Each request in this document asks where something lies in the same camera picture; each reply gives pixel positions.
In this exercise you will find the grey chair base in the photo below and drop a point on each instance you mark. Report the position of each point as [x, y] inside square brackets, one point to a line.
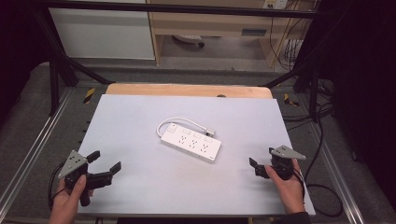
[190, 39]

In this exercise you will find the black metal frame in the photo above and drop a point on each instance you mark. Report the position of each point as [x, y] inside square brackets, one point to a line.
[174, 8]

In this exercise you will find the person's right hand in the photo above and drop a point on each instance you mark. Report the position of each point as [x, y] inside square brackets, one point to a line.
[288, 188]

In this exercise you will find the white cabinet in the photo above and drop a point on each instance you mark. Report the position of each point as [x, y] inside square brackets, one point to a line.
[102, 34]

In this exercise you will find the aluminium floor rail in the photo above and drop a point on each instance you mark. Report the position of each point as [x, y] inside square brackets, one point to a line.
[34, 149]
[333, 161]

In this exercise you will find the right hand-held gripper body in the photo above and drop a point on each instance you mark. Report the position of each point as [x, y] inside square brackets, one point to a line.
[281, 163]

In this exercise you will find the white table board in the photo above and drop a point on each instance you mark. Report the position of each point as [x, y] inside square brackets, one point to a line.
[186, 186]

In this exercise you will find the yellow black floor tape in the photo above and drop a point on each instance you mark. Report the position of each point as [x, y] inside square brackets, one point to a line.
[88, 95]
[289, 100]

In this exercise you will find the wooden table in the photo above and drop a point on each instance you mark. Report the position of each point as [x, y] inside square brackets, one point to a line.
[186, 90]

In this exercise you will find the white power strip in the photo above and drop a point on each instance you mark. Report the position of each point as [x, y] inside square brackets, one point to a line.
[191, 142]

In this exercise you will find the light wooden desk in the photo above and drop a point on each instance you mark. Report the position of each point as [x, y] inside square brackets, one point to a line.
[214, 28]

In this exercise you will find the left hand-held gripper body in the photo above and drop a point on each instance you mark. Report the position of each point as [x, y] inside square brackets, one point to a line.
[72, 163]

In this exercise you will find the person's left hand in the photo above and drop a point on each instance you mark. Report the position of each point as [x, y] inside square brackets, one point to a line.
[67, 199]

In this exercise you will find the white wall socket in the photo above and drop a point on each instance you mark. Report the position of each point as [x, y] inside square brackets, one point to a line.
[275, 3]

